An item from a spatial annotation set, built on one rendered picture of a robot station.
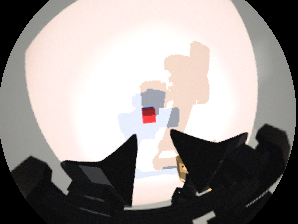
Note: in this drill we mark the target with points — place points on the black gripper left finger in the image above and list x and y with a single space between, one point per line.
116 171

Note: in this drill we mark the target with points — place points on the red block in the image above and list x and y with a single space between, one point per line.
149 116

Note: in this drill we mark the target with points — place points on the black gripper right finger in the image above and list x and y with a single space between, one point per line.
203 158

